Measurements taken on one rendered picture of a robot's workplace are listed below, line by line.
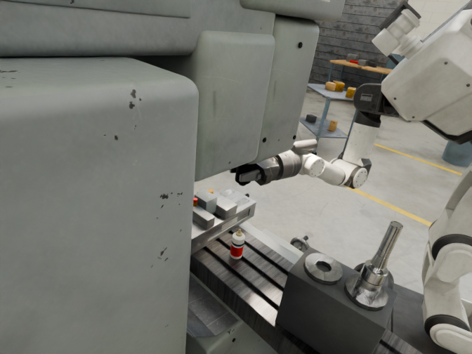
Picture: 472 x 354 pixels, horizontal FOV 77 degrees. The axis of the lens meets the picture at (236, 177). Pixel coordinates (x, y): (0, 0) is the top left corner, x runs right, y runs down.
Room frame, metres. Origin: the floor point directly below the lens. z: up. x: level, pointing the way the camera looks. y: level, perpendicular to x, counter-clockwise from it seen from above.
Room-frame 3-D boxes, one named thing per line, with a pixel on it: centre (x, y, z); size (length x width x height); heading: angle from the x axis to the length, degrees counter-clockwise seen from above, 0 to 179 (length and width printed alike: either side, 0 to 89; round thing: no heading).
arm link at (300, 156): (0.86, -0.20, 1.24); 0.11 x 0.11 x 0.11; 35
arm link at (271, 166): (0.80, -0.10, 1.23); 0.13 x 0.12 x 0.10; 35
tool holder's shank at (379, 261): (0.47, -0.32, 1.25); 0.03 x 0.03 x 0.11
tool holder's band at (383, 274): (0.47, -0.32, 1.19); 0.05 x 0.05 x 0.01
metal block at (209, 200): (0.85, 0.09, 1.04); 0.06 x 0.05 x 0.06; 52
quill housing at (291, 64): (0.75, -0.02, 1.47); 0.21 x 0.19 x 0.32; 50
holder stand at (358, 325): (0.50, -0.27, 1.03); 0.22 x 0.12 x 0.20; 57
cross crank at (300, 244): (1.13, -0.34, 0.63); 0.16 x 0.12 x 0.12; 140
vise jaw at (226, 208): (0.89, 0.06, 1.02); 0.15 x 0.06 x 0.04; 52
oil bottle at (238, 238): (0.73, -0.03, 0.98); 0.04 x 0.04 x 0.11
